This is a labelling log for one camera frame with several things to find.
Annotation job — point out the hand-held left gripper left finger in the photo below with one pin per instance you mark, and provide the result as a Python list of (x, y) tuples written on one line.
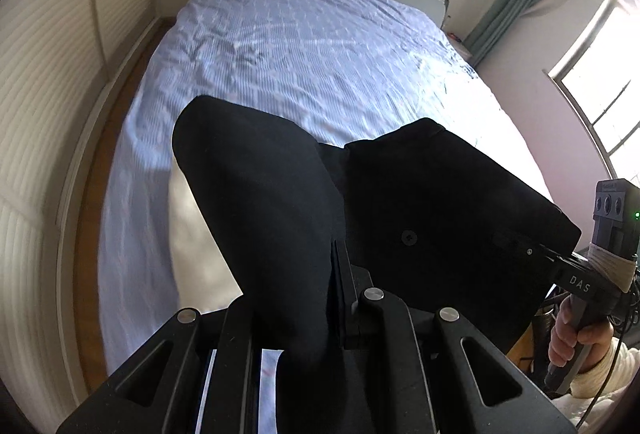
[(237, 329)]

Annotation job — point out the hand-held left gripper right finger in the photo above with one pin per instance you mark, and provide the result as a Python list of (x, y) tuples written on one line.
[(345, 294)]

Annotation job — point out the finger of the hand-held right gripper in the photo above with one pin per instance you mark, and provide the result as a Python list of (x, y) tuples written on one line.
[(560, 260)]

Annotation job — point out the black pants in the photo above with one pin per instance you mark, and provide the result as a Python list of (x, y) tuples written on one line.
[(280, 174)]

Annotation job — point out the person's right forearm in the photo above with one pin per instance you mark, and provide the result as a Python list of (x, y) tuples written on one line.
[(620, 369)]

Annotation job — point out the person's right hand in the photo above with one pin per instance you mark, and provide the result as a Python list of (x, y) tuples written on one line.
[(560, 339)]

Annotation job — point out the window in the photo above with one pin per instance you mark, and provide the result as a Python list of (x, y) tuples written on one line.
[(610, 79)]

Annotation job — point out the blue striped bed sheet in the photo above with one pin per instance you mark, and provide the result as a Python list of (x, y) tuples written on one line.
[(300, 39)]

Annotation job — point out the cream slatted wardrobe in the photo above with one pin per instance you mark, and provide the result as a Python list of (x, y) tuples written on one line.
[(50, 64)]

